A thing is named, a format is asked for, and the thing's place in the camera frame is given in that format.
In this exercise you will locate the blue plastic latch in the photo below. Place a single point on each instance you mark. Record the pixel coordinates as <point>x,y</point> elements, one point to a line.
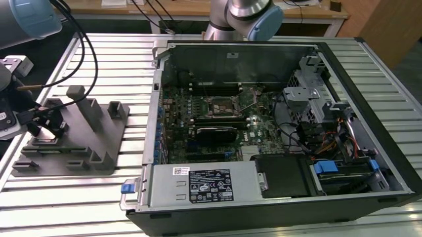
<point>127,188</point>

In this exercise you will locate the black PC case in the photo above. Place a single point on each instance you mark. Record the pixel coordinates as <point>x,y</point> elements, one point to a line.
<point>230,222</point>

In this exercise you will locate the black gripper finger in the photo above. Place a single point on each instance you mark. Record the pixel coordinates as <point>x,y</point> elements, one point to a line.
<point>58,123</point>
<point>33,128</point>

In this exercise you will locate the wooden cabinet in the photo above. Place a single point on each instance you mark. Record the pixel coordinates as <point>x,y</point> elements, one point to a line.
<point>389,29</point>

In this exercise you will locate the black hard disk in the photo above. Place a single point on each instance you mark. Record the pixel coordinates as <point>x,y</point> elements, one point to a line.
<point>346,180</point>

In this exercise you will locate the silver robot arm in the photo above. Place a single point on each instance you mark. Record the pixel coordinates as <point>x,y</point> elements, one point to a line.
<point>241,14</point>

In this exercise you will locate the black graphics card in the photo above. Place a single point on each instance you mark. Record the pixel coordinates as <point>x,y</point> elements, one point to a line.
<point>216,138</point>

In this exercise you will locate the silver power supply unit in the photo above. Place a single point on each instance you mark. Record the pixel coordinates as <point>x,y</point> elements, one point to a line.
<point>165,192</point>

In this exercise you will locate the wooden desk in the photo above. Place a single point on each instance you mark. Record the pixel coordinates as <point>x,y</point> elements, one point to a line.
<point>187,10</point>

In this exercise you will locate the blue disk carrier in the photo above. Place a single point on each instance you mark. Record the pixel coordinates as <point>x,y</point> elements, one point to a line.
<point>325,168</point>

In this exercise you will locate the black expansion slot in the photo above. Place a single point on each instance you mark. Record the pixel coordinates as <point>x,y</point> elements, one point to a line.
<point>205,157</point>

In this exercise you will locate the small dark box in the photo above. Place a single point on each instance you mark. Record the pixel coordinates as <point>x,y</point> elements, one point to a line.
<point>336,6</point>

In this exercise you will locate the grey box wrist camera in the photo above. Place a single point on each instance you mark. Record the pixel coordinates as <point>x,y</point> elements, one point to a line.
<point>19,65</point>

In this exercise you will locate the silver chipset heat sink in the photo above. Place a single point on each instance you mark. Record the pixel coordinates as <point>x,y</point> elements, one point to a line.
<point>250,151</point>

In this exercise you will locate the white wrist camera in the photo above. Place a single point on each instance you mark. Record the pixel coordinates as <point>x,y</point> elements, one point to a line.
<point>7,128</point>

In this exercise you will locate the silver cage bracket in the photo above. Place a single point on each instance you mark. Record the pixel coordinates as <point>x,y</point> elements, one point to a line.
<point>298,95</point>

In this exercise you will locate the square silver CPU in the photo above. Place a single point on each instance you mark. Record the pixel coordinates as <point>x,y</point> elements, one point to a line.
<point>46,137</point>

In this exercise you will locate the CPU socket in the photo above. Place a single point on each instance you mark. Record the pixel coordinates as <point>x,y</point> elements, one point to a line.
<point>222,106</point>

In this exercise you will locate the small white box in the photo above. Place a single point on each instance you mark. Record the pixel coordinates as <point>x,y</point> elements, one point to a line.
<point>137,1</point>
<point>114,2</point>

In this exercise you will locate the green motherboard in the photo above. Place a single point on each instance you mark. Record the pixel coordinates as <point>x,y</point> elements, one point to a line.
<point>268,145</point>

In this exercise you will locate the silver drive cage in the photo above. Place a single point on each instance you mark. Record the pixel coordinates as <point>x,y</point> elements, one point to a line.
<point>310,81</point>

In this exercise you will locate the grey parts rack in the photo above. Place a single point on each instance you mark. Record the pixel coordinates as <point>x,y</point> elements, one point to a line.
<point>82,148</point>

